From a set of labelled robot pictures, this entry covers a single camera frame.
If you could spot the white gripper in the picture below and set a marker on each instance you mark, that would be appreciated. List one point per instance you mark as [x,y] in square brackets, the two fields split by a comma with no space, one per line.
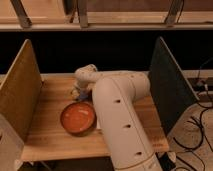
[76,90]

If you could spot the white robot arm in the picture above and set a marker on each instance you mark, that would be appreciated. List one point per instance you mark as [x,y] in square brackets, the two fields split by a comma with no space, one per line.
[113,95]

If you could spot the orange ceramic bowl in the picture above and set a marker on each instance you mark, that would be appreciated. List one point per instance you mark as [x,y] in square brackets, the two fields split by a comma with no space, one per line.
[78,118]

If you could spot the left wooden side panel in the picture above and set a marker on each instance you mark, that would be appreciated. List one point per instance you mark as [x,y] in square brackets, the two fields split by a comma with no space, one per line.
[19,91]

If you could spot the wooden shelf with metal brackets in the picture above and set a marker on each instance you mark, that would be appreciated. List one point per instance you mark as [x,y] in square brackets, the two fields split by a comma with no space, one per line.
[105,15]

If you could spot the right dark side panel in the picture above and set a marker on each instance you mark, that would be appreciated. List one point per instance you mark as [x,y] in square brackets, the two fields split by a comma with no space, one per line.
[171,91]

